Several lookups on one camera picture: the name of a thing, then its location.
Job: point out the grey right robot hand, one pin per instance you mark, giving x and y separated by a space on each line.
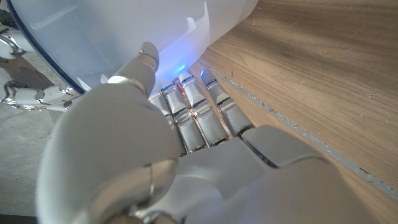
40 96

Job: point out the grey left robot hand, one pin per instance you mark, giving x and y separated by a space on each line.
124 149

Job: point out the dark blue pitcher lid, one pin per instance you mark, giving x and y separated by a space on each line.
43 54

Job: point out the translucent plastic pitcher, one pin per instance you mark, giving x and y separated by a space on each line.
109 28

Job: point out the wooden table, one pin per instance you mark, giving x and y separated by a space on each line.
311 137

